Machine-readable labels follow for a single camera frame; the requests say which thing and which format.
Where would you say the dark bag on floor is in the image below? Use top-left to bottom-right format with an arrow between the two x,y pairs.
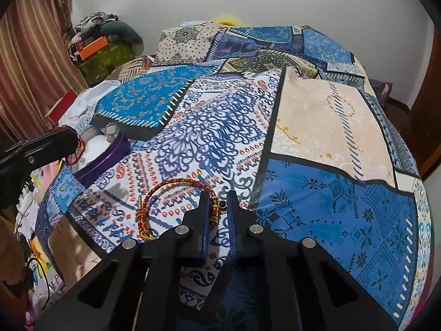
370,79 -> 394,101

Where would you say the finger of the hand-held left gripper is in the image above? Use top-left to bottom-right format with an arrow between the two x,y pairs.
0,141 -> 81,180
5,127 -> 78,159

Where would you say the gold bead bracelet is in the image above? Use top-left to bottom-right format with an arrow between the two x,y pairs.
208,196 -> 228,229

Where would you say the red box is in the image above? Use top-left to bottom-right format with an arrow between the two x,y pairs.
45,90 -> 80,125

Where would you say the patchwork printed blanket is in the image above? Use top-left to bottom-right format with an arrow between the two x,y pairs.
34,21 -> 433,331

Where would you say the red bead bracelet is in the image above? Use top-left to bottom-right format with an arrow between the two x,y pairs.
53,124 -> 87,167

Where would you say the orange box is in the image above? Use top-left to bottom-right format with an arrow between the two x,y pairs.
77,36 -> 108,60

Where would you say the red gold braided bracelet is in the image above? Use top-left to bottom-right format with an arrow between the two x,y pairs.
136,178 -> 217,242

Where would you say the clear bead bracelet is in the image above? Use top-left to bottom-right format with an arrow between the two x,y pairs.
101,123 -> 120,143

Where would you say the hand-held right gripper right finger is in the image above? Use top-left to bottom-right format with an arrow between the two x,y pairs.
207,190 -> 399,331

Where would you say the purple heart-shaped tin box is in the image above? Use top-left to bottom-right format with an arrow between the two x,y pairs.
71,126 -> 131,188

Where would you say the white cloth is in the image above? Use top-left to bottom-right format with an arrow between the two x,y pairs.
48,79 -> 121,130

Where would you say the pile of plastic bags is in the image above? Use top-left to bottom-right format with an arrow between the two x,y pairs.
12,165 -> 71,318

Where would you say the brown wooden door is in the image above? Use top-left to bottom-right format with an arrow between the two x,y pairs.
408,24 -> 441,183

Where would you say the green patterned cloth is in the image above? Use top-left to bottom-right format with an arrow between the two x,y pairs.
79,41 -> 138,84

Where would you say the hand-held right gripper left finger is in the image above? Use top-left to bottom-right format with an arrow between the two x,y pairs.
34,190 -> 212,331

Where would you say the grey green cushion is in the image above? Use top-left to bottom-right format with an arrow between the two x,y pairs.
103,21 -> 144,56

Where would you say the yellow plastic ring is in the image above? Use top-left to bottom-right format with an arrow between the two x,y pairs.
214,15 -> 242,27

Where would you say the striped brown curtain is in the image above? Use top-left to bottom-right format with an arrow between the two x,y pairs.
0,0 -> 90,142

